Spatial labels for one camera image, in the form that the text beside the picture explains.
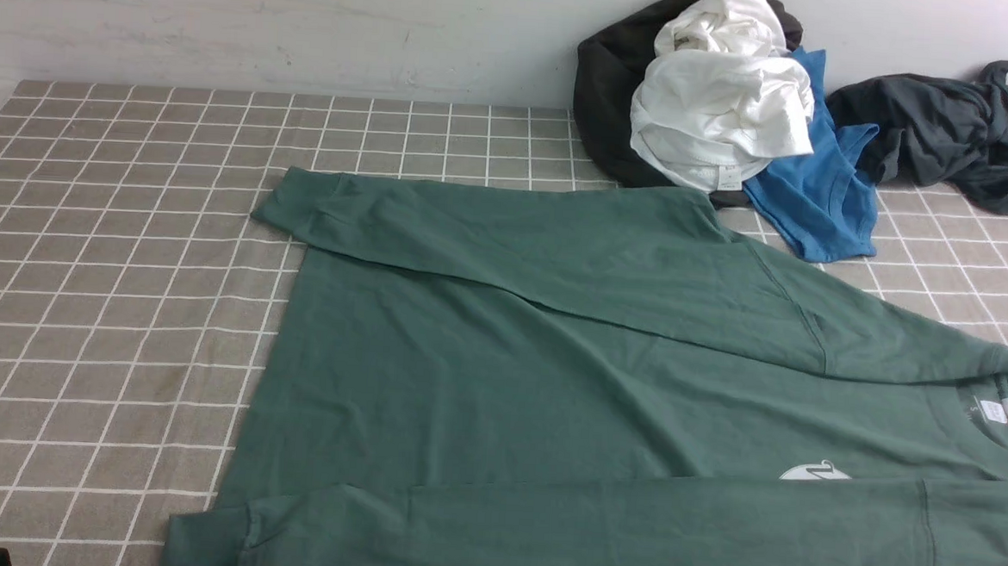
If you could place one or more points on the black garment under pile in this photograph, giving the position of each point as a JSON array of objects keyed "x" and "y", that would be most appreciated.
[{"x": 611, "y": 64}]

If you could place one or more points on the white crumpled shirt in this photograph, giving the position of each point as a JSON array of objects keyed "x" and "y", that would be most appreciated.
[{"x": 722, "y": 98}]

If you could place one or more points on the blue shirt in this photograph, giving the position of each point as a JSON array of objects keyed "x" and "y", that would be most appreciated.
[{"x": 820, "y": 204}]

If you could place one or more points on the green long sleeve shirt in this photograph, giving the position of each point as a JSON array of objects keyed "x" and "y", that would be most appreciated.
[{"x": 466, "y": 376}]

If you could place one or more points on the dark grey crumpled shirt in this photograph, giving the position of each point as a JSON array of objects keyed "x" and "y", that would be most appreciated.
[{"x": 934, "y": 130}]

